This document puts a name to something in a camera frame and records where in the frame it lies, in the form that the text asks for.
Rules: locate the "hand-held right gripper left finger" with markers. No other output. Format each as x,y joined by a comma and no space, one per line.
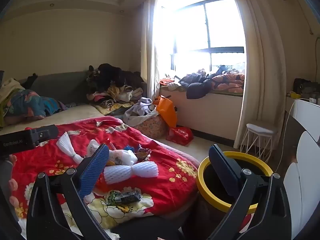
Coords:
93,171

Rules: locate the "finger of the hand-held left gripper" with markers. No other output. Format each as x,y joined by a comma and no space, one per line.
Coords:
42,133

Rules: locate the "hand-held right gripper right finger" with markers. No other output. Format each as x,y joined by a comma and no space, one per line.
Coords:
225,172

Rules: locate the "yellow-rimmed trash bin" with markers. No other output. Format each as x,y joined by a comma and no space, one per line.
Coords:
200,180

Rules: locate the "person's left hand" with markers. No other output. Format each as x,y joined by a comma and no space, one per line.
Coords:
13,183

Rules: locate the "white printed packet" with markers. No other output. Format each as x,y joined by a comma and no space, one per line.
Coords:
93,147

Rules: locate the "white foam net sleeve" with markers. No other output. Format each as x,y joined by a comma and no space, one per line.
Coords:
66,142
145,171

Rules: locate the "blue floral quilt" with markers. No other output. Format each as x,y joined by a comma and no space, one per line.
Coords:
30,105

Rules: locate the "white plastic bag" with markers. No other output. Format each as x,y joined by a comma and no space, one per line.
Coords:
122,156

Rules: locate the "red floral blanket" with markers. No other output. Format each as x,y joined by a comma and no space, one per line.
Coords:
155,180
75,115

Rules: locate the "green and black snack packet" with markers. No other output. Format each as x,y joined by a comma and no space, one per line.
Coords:
122,198

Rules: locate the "grey headboard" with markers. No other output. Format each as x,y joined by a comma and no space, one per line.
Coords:
62,85

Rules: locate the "purple foil wrapper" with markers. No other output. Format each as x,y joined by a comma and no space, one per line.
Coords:
143,153

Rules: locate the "black cloth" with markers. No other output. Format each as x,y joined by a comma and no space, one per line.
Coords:
31,80

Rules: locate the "cream garment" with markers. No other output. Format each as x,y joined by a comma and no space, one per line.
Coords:
10,87

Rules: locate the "red plastic bag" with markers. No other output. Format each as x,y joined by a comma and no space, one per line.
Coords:
180,135

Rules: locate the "white window seat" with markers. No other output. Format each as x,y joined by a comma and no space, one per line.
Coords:
212,115

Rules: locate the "floral fabric laundry basket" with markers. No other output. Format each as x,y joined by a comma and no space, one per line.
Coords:
152,127

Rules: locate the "lavender garment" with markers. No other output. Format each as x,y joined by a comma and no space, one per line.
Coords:
142,105

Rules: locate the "white petal-back chair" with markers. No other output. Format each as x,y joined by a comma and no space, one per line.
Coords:
307,180

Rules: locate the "orange shopping bag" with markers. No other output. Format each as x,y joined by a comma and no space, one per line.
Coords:
166,110

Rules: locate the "pile of mixed clothes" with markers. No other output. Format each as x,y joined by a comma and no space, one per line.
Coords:
110,80

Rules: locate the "navy padded jacket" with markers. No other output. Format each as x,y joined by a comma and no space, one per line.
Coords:
195,90

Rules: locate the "wide cream curtain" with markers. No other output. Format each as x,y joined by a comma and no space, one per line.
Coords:
262,80

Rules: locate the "white vanity table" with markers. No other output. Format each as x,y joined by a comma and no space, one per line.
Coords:
307,112

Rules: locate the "yellow container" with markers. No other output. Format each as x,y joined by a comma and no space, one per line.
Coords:
295,95

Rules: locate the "orange and white clothes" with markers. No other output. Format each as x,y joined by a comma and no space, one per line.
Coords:
170,82

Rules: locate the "dark bag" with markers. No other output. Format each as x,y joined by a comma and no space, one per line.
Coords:
302,85

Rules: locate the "dark framed window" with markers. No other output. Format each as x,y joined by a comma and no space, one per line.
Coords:
225,50

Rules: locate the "narrow cream curtain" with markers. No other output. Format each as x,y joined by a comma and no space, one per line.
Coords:
147,55

